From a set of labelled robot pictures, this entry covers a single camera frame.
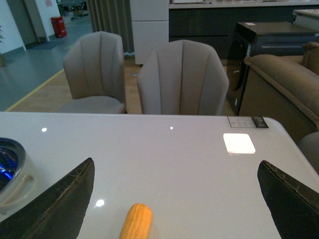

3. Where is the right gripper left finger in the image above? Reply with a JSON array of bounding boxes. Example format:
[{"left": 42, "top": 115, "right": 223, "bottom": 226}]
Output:
[{"left": 0, "top": 158, "right": 95, "bottom": 239}]

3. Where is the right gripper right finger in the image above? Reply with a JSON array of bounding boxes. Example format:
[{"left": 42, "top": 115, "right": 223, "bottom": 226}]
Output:
[{"left": 257, "top": 160, "right": 319, "bottom": 239}]

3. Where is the yellow corn cob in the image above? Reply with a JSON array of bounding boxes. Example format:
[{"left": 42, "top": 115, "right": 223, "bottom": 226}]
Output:
[{"left": 119, "top": 203, "right": 153, "bottom": 239}]

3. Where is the white electric cooking pot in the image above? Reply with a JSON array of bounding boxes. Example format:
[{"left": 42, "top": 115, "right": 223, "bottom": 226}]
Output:
[{"left": 0, "top": 137, "right": 37, "bottom": 216}]

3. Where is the grey chair at right edge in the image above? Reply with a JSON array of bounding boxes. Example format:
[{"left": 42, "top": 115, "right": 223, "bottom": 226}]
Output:
[{"left": 298, "top": 131, "right": 319, "bottom": 174}]

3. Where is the table label sticker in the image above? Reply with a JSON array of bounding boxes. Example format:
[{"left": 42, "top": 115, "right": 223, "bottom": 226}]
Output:
[{"left": 227, "top": 116, "right": 268, "bottom": 128}]

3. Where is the brown sofa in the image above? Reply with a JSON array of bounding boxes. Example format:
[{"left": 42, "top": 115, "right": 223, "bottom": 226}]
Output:
[{"left": 239, "top": 42, "right": 319, "bottom": 143}]

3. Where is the beige chair left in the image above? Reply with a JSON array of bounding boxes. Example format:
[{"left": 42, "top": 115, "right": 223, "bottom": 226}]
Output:
[{"left": 59, "top": 31, "right": 127, "bottom": 114}]

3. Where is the beige chair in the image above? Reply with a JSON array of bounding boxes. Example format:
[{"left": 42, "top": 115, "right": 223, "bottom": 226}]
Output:
[
  {"left": 137, "top": 40, "right": 229, "bottom": 116},
  {"left": 59, "top": 31, "right": 127, "bottom": 114}
]

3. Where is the blue door mat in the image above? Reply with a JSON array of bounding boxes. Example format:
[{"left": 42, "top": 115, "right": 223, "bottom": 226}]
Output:
[{"left": 31, "top": 41, "right": 63, "bottom": 50}]

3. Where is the beige chair right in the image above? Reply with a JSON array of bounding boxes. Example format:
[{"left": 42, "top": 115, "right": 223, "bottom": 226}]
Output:
[{"left": 137, "top": 40, "right": 229, "bottom": 116}]

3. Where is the black washing machine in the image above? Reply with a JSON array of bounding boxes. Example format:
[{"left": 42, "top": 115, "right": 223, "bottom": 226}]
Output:
[{"left": 227, "top": 22, "right": 319, "bottom": 115}]

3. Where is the red fire extinguisher box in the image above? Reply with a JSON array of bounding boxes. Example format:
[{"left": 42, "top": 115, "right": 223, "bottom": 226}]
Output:
[{"left": 51, "top": 16, "right": 67, "bottom": 38}]

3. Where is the dark kitchen counter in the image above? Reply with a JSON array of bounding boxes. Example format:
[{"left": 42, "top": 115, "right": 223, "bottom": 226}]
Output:
[{"left": 169, "top": 0, "right": 319, "bottom": 60}]

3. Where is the grey curtain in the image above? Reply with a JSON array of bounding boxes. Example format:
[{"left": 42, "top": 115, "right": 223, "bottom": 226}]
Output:
[{"left": 86, "top": 0, "right": 134, "bottom": 53}]

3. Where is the white pillar cabinet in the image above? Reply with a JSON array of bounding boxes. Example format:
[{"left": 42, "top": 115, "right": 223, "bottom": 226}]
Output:
[{"left": 130, "top": 0, "right": 169, "bottom": 65}]

